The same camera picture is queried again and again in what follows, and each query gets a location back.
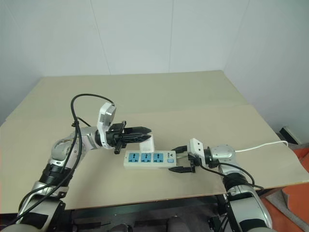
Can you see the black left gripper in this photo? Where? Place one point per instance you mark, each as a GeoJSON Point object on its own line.
{"type": "Point", "coordinates": [116, 136]}

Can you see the white charger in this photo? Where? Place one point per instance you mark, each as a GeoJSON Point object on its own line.
{"type": "Point", "coordinates": [147, 145]}

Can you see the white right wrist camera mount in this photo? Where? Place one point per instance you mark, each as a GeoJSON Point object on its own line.
{"type": "Point", "coordinates": [197, 147]}

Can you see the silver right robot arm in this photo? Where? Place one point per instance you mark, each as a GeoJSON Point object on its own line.
{"type": "Point", "coordinates": [243, 198]}

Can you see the black table frame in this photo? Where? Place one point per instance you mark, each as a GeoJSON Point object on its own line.
{"type": "Point", "coordinates": [144, 210]}

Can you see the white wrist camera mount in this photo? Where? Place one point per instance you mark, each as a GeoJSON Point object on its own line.
{"type": "Point", "coordinates": [197, 147]}
{"type": "Point", "coordinates": [106, 116]}

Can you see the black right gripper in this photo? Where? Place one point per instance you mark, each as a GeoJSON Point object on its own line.
{"type": "Point", "coordinates": [196, 161]}

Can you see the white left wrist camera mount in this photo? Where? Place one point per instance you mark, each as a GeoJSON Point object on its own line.
{"type": "Point", "coordinates": [106, 116]}

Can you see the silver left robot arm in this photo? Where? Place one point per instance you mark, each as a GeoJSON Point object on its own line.
{"type": "Point", "coordinates": [60, 154]}

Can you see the black box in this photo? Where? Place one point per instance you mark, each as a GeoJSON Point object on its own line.
{"type": "Point", "coordinates": [288, 135]}

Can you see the white power strip blue sockets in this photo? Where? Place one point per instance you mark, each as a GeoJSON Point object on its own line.
{"type": "Point", "coordinates": [149, 160]}

